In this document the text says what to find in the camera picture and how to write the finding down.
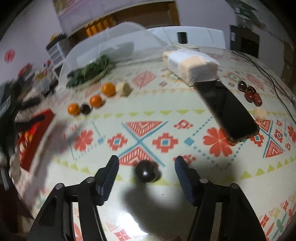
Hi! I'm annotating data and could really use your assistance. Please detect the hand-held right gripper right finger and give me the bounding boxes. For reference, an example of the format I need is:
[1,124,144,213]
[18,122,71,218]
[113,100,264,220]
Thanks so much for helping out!
[174,156,267,241]

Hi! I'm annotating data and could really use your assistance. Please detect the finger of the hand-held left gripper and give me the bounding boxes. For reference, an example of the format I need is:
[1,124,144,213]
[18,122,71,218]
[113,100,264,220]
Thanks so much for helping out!
[15,115,46,127]
[21,97,41,110]

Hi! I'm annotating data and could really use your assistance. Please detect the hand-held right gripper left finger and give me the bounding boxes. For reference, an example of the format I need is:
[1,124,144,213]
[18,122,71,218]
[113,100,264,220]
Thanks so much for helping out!
[26,155,119,241]

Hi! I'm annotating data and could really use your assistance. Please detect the red box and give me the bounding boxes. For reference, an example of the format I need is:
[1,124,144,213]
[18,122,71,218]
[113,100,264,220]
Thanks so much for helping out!
[17,109,56,169]

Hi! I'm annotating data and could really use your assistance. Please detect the plastic drawer unit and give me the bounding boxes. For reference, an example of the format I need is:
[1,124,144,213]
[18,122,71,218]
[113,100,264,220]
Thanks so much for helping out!
[46,35,70,70]

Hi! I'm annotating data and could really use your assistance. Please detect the green spinach leaves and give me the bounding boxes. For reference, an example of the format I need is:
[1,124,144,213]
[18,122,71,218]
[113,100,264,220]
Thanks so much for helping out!
[67,54,111,88]

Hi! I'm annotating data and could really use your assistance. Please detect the white oval plate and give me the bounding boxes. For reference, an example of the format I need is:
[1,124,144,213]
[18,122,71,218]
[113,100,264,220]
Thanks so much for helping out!
[69,67,111,87]

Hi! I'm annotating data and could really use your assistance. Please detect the black smartphone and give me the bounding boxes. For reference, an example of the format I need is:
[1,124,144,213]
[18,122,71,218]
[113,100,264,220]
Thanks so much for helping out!
[194,80,260,145]

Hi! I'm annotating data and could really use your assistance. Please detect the white mesh food cover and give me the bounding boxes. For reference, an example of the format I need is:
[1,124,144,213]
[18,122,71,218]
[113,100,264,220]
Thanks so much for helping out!
[58,22,171,86]

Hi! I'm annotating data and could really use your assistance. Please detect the row of orange bottles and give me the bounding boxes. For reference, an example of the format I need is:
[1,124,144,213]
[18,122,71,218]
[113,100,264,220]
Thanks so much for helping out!
[85,18,115,37]

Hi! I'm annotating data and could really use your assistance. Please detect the white deep dish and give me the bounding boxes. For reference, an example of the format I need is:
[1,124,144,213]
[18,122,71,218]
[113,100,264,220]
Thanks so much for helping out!
[102,42,134,57]

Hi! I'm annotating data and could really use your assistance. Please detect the soft tissue pack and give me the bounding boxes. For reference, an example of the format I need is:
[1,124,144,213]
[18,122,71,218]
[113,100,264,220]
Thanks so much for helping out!
[162,49,220,87]

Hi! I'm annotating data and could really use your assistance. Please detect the black box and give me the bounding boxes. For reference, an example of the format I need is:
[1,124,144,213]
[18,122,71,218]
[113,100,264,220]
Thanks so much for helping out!
[230,25,243,50]

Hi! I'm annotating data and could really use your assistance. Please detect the black cable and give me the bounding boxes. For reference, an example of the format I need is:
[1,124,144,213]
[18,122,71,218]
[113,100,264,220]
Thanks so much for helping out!
[232,50,296,105]

